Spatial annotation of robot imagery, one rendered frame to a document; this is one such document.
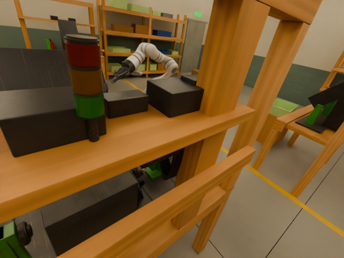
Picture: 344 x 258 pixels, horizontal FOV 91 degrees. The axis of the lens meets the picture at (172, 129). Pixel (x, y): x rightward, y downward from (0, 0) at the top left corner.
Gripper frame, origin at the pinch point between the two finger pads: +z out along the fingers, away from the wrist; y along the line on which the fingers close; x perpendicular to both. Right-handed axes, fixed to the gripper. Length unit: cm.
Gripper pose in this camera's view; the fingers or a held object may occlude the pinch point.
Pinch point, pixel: (113, 80)
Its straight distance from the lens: 101.7
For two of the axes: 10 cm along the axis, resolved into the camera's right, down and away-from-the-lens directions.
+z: -5.2, 7.4, -4.2
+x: 3.2, 6.3, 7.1
